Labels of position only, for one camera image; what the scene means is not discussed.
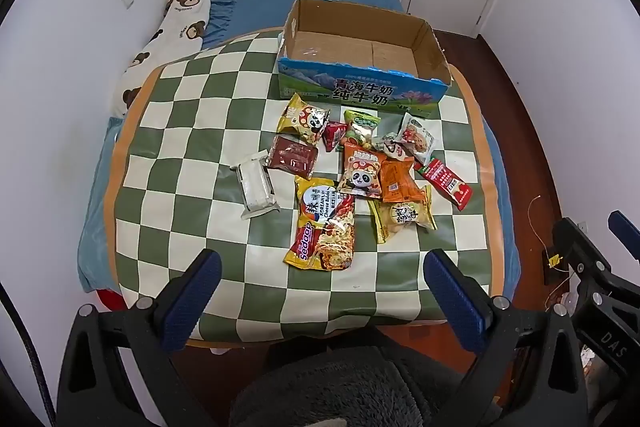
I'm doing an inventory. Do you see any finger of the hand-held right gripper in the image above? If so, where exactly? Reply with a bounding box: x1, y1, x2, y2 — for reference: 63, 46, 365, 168
607, 211, 640, 253
552, 217, 613, 293

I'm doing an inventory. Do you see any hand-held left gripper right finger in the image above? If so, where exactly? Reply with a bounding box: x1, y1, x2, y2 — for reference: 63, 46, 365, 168
422, 248, 588, 427

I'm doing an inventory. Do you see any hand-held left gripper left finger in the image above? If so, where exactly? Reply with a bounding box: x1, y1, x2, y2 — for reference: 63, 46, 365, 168
56, 249, 223, 427

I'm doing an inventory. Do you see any yellow egg biscuit packet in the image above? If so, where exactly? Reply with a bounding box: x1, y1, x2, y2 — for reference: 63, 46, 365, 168
367, 184, 438, 244

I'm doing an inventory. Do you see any red stick snack packet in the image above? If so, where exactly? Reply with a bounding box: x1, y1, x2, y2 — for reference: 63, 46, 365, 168
414, 157, 473, 212

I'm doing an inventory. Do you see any white wafer packet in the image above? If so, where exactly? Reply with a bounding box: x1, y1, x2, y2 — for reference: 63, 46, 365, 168
230, 149, 282, 220

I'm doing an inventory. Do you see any plain orange snack packet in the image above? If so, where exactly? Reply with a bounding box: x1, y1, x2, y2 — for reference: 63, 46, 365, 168
378, 157, 431, 204

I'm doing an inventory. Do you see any yellow instant noodle packet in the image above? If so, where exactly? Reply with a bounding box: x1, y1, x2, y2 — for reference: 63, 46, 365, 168
283, 176, 357, 272

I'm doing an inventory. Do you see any orange panda print snack packet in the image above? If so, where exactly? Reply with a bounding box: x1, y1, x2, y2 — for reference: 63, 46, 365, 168
337, 142, 388, 198

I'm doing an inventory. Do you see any white cookie packet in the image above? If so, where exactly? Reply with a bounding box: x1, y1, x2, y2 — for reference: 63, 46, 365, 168
397, 112, 437, 162

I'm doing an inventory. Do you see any brown snack packet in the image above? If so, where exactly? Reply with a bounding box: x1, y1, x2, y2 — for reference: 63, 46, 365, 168
267, 134, 320, 175

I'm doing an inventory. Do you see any green candy packet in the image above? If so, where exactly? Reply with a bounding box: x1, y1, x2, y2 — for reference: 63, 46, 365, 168
341, 109, 382, 148

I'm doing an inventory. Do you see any red triangular snack packet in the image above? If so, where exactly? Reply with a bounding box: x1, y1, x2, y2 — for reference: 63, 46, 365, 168
321, 119, 348, 152

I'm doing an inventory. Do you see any yellow mushroom print snack packet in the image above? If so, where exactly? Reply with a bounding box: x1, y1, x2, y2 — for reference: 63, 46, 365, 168
276, 93, 331, 145

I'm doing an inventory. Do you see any cardboard box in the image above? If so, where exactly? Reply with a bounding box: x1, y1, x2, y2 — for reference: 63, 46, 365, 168
276, 0, 454, 115

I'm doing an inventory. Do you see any red cloth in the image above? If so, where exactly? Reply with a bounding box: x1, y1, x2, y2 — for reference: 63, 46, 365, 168
95, 289, 132, 312

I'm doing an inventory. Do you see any grey fleece clothing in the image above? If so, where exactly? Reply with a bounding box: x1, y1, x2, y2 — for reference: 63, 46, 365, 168
230, 344, 496, 427

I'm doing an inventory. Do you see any green white checkered mat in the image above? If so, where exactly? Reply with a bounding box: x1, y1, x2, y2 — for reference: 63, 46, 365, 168
102, 27, 501, 348

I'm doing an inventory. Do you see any bear print bolster pillow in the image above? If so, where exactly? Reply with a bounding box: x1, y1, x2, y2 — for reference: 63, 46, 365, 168
111, 0, 212, 118

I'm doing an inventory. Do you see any blue bed sheet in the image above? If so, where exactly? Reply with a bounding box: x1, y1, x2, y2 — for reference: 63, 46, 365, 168
77, 0, 518, 295

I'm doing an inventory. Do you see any thin yellow wire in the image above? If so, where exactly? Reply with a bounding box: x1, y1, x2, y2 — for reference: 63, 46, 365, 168
527, 197, 568, 269

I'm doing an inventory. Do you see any black cable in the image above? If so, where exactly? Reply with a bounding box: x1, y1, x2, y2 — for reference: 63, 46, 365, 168
0, 282, 51, 427

